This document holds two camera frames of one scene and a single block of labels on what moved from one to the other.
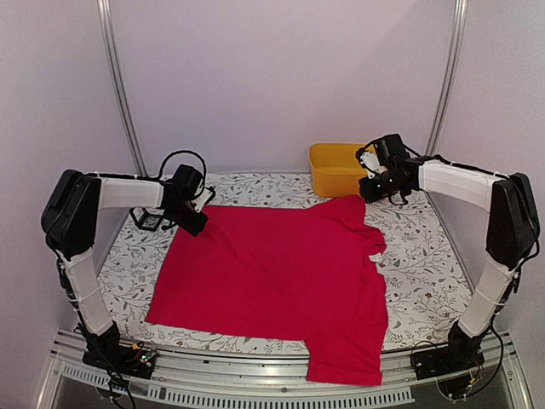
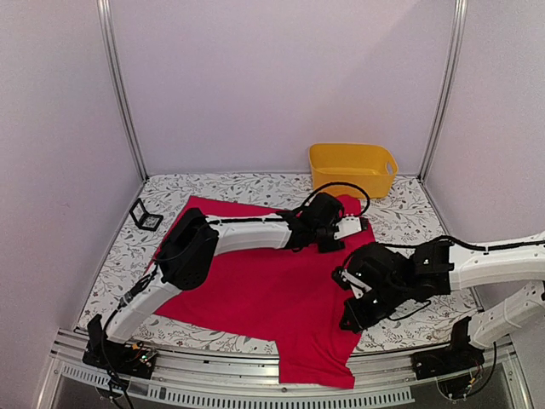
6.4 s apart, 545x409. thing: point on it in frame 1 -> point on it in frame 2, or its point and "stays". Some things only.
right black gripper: (366, 192) -> (359, 322)
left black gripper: (197, 227) -> (324, 249)
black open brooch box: (144, 220) stays
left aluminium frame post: (118, 87) stays
